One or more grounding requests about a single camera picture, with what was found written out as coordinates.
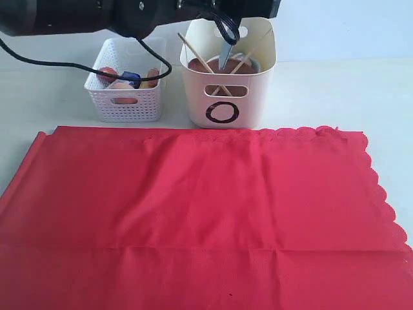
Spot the cream plastic bin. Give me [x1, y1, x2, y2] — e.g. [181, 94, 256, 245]
[180, 17, 277, 129]

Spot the red sausage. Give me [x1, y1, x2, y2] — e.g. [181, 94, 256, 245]
[97, 67, 118, 83]

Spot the white perforated plastic basket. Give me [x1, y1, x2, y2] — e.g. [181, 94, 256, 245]
[84, 38, 168, 123]

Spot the white ceramic bowl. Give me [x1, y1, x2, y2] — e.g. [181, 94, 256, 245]
[207, 52, 261, 73]

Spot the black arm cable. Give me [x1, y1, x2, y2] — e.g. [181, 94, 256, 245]
[0, 9, 243, 81]

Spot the brown egg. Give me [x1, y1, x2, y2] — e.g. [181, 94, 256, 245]
[107, 81, 134, 90]

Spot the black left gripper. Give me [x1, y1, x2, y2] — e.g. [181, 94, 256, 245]
[176, 0, 281, 19]

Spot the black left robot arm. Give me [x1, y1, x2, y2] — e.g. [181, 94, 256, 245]
[1, 0, 280, 45]

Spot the orange fried nugget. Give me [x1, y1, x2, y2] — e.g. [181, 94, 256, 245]
[147, 68, 159, 88]

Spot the steel knife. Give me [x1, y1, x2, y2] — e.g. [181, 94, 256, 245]
[218, 40, 233, 70]

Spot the red tablecloth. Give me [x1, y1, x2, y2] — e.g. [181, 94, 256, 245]
[1, 127, 412, 309]

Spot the brown wooden plate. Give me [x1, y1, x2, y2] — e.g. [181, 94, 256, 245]
[188, 58, 258, 98]

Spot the blue milk carton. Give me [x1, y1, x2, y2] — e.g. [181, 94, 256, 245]
[121, 71, 141, 89]

